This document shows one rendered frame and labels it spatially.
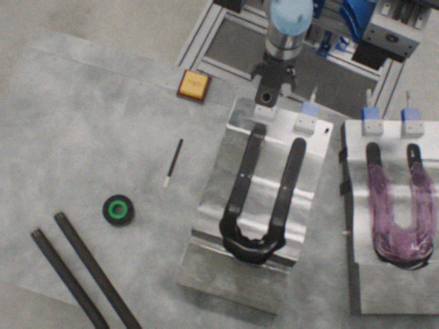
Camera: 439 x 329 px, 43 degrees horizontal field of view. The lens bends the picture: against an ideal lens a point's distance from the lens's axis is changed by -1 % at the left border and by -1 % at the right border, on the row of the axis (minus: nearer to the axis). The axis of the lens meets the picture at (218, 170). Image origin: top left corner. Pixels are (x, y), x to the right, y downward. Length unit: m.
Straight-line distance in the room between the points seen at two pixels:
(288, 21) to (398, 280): 0.68
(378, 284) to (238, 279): 0.33
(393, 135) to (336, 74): 0.81
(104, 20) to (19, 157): 1.19
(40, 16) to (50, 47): 1.04
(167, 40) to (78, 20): 0.41
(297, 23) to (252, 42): 1.28
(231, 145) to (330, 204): 0.31
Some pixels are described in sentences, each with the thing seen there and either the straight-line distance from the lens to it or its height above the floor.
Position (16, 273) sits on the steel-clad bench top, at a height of 0.80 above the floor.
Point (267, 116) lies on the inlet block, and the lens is 1.43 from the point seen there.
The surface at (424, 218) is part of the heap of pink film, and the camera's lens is 1.47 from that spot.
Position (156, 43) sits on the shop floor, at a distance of 2.56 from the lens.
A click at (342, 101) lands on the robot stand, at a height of 0.21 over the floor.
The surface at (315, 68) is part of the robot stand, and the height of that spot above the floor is 0.21.
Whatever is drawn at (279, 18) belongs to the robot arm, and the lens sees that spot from 1.05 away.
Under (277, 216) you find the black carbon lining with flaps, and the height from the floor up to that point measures 0.91.
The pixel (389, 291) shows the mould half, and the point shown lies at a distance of 1.40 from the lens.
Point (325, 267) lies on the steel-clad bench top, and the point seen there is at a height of 0.80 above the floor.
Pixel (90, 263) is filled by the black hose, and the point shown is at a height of 0.87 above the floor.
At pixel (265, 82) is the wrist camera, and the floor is 1.16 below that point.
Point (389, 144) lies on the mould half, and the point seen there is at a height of 0.86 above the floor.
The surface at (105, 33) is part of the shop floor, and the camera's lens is 2.62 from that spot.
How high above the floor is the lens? 2.25
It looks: 74 degrees down
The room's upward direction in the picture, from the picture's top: 3 degrees clockwise
